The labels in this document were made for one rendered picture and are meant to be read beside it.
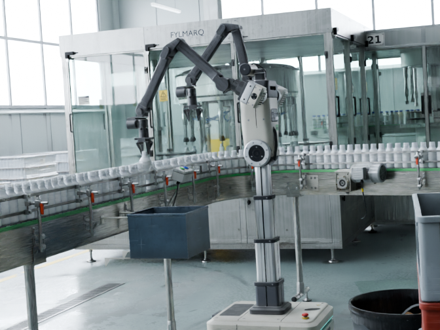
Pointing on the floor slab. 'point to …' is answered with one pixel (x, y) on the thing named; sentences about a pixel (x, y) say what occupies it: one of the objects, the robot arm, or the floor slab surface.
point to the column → (212, 9)
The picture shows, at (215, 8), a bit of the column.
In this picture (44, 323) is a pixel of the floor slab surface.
